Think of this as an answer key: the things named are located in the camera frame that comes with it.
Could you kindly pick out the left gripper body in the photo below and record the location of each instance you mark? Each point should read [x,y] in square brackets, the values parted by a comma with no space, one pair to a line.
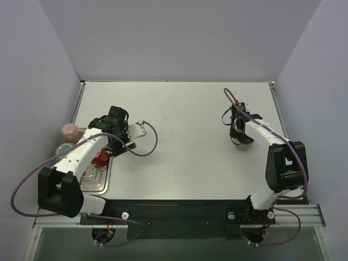
[119,147]

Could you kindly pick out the red mug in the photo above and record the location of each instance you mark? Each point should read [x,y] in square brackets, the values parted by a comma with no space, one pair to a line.
[102,159]

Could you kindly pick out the mauve mug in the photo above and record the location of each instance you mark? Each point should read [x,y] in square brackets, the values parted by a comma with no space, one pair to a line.
[241,146]

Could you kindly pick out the pink mug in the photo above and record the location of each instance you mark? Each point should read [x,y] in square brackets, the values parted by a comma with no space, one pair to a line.
[72,133]

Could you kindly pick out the teal green mug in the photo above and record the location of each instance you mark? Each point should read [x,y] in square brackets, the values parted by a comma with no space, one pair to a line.
[63,148]

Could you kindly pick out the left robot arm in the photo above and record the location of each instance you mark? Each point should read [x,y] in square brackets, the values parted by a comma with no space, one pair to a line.
[59,189]

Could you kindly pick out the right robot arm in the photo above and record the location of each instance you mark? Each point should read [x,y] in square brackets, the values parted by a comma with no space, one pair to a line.
[286,163]

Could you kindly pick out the metal tray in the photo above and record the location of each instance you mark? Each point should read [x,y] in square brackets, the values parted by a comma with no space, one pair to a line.
[95,180]

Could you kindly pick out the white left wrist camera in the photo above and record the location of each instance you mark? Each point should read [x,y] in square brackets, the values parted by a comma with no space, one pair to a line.
[135,131]

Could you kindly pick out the aluminium front rail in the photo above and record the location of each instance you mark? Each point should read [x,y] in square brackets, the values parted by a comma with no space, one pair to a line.
[310,215]

